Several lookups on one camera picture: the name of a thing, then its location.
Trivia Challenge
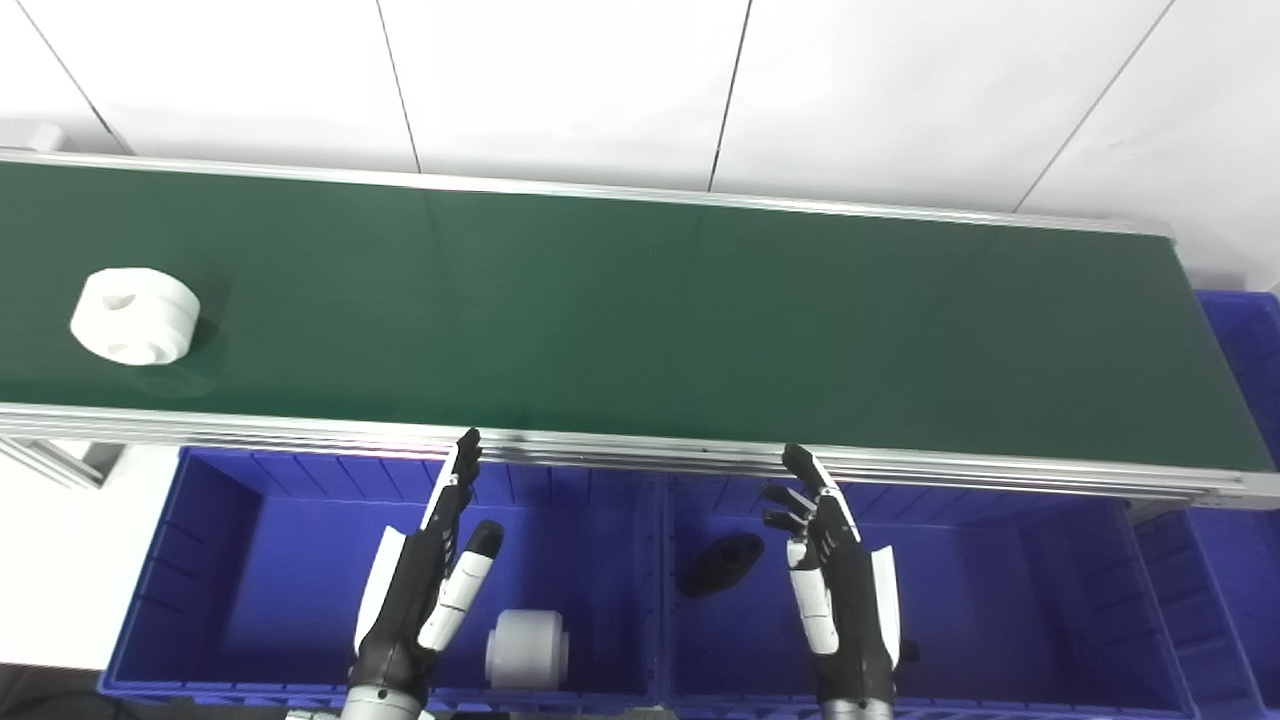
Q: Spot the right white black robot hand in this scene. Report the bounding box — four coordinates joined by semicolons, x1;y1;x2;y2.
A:
762;443;903;706

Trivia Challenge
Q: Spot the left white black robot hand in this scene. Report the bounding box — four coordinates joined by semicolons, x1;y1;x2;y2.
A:
347;428;505;706

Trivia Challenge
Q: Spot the white cylindrical plastic part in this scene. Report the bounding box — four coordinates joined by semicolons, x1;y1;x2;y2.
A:
69;267;202;367
485;609;570;692

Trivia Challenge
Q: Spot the blue plastic bin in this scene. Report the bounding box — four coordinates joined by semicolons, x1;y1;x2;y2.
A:
660;470;1201;720
97;445;669;713
1130;290;1280;720

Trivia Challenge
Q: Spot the black oval flange part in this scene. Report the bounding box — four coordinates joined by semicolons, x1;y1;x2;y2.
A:
675;533;766;599

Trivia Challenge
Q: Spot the green conveyor belt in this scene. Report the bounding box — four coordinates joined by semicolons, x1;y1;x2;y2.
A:
0;160;1276;473
0;148;1280;511

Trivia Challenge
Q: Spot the aluminium conveyor support leg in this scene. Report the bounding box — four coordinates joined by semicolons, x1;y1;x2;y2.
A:
0;435;126;491

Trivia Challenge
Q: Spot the grey conveyor end box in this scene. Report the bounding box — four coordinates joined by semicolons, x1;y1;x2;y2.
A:
0;122;67;153

